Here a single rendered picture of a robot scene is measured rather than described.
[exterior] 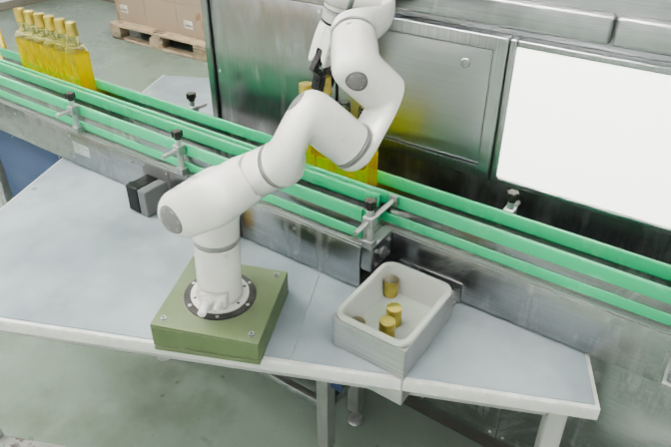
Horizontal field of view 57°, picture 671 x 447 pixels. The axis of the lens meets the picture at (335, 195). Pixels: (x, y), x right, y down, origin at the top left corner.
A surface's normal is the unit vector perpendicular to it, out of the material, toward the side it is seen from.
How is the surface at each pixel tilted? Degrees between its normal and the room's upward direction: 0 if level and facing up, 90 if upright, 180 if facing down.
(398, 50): 90
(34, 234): 0
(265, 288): 3
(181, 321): 3
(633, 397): 90
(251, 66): 90
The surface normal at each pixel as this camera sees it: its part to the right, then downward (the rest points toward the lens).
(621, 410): -0.57, 0.43
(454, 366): 0.00, -0.85
